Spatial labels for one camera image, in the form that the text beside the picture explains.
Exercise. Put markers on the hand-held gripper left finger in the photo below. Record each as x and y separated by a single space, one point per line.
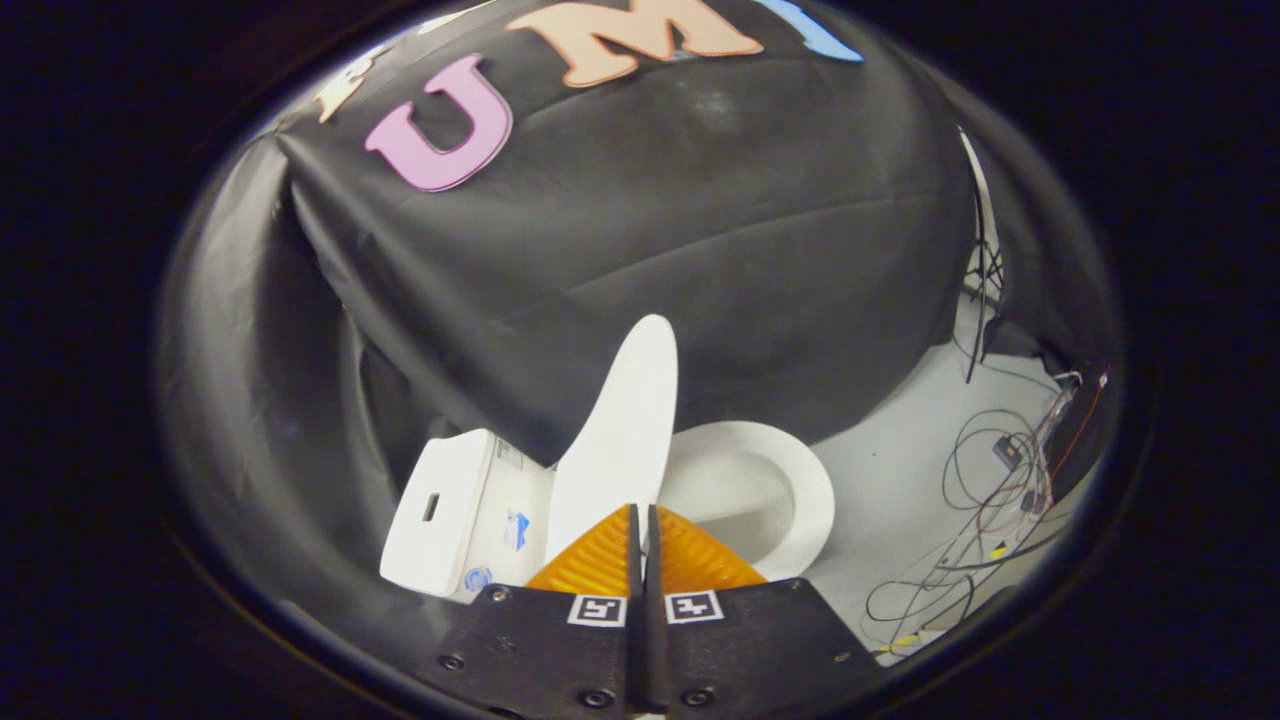
560 650

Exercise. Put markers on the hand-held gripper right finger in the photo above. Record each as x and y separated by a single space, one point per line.
740 650

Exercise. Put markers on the white toilet lid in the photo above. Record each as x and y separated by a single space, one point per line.
620 430

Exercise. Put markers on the white toilet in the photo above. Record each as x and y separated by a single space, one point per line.
450 510

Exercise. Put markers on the black backdrop cloth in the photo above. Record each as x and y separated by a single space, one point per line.
650 250

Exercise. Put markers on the black backdrop stand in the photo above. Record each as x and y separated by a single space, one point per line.
985 260

